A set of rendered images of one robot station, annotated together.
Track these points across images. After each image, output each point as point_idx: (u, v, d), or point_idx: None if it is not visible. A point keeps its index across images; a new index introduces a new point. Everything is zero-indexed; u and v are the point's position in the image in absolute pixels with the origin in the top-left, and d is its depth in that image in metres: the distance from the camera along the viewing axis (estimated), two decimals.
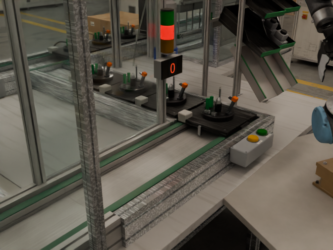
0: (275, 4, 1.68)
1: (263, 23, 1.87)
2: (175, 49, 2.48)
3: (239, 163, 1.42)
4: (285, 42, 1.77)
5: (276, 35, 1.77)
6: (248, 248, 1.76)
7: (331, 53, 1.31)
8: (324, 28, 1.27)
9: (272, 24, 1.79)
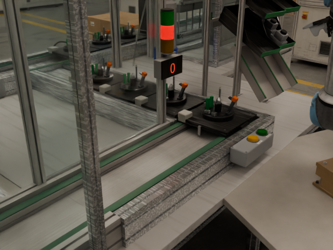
0: (275, 4, 1.68)
1: (263, 23, 1.87)
2: (175, 49, 2.48)
3: (239, 163, 1.42)
4: (285, 42, 1.77)
5: (276, 35, 1.77)
6: (248, 248, 1.76)
7: None
8: None
9: (272, 24, 1.79)
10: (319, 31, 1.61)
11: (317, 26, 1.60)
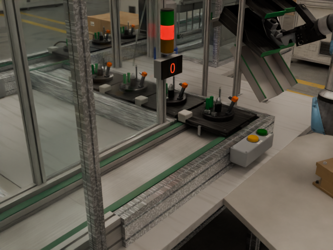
0: (275, 4, 1.68)
1: (263, 23, 1.87)
2: (175, 49, 2.48)
3: (239, 163, 1.42)
4: None
5: (276, 35, 1.77)
6: (248, 248, 1.76)
7: None
8: (309, 11, 1.65)
9: (272, 24, 1.79)
10: (288, 40, 1.71)
11: (287, 35, 1.71)
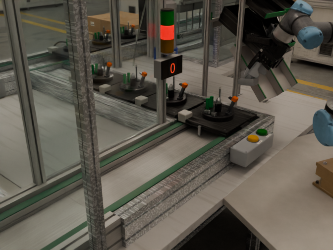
0: (275, 4, 1.68)
1: None
2: (175, 49, 2.48)
3: (239, 163, 1.42)
4: (255, 78, 1.62)
5: (243, 75, 1.63)
6: (248, 248, 1.76)
7: None
8: (260, 35, 1.58)
9: None
10: (257, 70, 1.57)
11: (253, 67, 1.58)
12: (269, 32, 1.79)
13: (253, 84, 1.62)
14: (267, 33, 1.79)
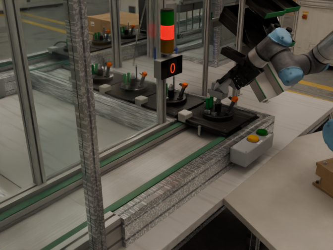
0: (275, 4, 1.68)
1: None
2: (175, 49, 2.48)
3: (239, 163, 1.42)
4: None
5: (213, 87, 1.59)
6: (248, 248, 1.76)
7: None
8: (236, 51, 1.51)
9: None
10: (228, 87, 1.53)
11: (224, 83, 1.54)
12: (269, 32, 1.79)
13: (222, 97, 1.58)
14: (267, 33, 1.79)
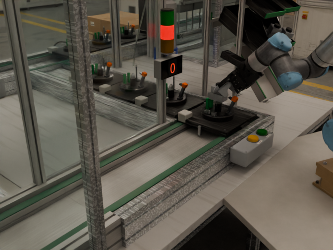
0: (275, 4, 1.68)
1: None
2: (175, 49, 2.48)
3: (239, 163, 1.42)
4: None
5: (213, 91, 1.60)
6: (248, 248, 1.76)
7: None
8: (236, 55, 1.51)
9: (285, 31, 1.77)
10: (227, 91, 1.54)
11: (223, 87, 1.54)
12: (269, 32, 1.79)
13: (222, 100, 1.59)
14: (267, 33, 1.79)
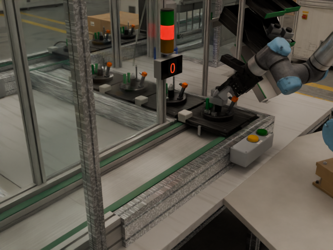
0: (275, 4, 1.68)
1: None
2: (175, 49, 2.48)
3: (239, 163, 1.42)
4: None
5: (213, 94, 1.60)
6: (248, 248, 1.76)
7: None
8: (236, 59, 1.52)
9: (285, 31, 1.77)
10: (227, 94, 1.55)
11: (223, 90, 1.55)
12: (269, 32, 1.79)
13: (222, 104, 1.60)
14: (267, 33, 1.79)
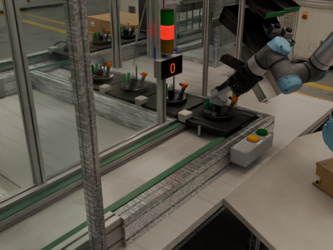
0: (275, 4, 1.68)
1: None
2: (175, 49, 2.48)
3: (239, 163, 1.42)
4: None
5: None
6: (248, 248, 1.76)
7: None
8: (236, 59, 1.52)
9: (285, 31, 1.77)
10: (226, 94, 1.54)
11: (222, 90, 1.54)
12: (269, 32, 1.79)
13: (222, 104, 1.60)
14: (267, 33, 1.79)
